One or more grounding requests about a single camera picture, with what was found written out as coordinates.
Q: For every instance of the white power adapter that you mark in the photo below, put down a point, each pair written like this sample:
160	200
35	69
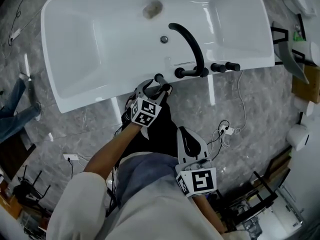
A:
15	34

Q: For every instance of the white power strip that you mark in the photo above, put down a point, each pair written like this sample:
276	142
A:
227	129

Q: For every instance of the person's black trousers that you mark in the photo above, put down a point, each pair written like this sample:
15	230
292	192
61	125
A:
160	134

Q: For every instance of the person's left forearm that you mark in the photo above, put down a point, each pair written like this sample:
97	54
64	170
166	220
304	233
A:
112	149

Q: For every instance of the wooden board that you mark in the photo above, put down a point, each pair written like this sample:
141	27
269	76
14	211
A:
306	84

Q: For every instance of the white oval device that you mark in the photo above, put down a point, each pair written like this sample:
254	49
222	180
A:
301	2

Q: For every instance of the black faucet knob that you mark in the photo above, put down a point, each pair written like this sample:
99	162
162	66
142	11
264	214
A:
179	72
217	67
233	66

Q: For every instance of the white bathtub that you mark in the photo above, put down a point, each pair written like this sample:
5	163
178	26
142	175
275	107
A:
112	46

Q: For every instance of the person's white shirt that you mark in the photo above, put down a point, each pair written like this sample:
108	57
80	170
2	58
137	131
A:
150	209

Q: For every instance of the chrome bathtub drain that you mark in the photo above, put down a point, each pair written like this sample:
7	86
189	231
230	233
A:
164	39

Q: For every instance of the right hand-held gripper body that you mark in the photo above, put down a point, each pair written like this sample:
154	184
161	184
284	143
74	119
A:
197	179

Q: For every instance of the grey curved panel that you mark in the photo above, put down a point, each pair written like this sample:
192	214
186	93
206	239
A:
287	51

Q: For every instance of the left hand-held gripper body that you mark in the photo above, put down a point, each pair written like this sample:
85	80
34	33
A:
145	111

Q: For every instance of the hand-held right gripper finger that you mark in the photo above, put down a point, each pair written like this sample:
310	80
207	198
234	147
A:
201	146
183	144

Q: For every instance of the green object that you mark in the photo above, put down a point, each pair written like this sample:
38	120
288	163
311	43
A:
298	37

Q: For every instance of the black curved faucet spout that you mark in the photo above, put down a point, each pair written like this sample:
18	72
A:
193	44

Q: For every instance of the white floor socket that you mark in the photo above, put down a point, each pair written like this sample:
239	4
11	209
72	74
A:
71	157

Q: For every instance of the brown wooden table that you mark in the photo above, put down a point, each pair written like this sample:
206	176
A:
15	156

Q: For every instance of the black chair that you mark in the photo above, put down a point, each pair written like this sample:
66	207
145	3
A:
30	189

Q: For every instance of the black metal frame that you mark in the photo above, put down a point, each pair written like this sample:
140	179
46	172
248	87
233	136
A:
260	199

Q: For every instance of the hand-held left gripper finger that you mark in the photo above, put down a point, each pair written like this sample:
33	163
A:
158	95
145	84

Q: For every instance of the white cylinder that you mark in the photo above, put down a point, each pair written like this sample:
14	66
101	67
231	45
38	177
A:
298	137
303	107

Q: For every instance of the person's right forearm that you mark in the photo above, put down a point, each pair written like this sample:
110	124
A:
208	214

